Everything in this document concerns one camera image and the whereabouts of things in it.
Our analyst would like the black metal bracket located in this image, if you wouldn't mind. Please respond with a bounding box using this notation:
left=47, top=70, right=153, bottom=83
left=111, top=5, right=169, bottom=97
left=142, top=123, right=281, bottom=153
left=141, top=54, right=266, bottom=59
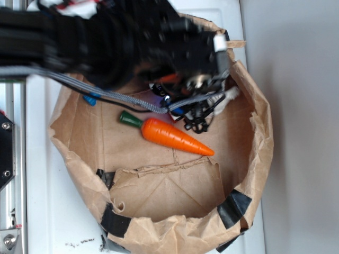
left=0, top=110, right=15, bottom=191

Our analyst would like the blue plastic bottle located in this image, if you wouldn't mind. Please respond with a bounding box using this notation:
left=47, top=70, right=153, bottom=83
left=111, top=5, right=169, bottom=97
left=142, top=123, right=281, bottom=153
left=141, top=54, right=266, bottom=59
left=83, top=93, right=101, bottom=107

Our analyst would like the aluminium frame rail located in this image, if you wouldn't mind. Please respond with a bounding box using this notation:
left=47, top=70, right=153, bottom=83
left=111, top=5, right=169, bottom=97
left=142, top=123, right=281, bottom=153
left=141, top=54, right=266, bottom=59
left=1, top=78, right=28, bottom=253

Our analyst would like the orange toy carrot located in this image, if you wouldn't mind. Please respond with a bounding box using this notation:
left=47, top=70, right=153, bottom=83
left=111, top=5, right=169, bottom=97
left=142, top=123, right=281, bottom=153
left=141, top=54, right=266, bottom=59
left=119, top=111, right=215, bottom=156

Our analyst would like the brown paper bag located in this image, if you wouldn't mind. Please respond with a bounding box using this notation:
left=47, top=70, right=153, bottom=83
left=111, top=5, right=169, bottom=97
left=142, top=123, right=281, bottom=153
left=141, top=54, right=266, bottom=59
left=48, top=33, right=274, bottom=253

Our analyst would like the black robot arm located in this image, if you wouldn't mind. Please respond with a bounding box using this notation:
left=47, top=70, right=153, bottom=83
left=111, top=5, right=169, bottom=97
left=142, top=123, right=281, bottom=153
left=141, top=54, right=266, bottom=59
left=1, top=1, right=229, bottom=96

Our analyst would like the crumpled white paper tissue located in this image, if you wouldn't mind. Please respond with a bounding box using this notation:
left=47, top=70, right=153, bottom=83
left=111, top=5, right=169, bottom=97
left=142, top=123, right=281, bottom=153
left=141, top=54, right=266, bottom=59
left=213, top=86, right=240, bottom=116

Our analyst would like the thin black cable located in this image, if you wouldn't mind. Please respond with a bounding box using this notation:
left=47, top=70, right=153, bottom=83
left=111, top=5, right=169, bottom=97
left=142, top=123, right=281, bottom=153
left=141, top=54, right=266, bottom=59
left=60, top=81, right=151, bottom=114

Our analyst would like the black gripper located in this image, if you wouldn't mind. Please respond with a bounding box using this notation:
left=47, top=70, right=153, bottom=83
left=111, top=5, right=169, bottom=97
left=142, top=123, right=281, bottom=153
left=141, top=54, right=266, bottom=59
left=137, top=10, right=230, bottom=98

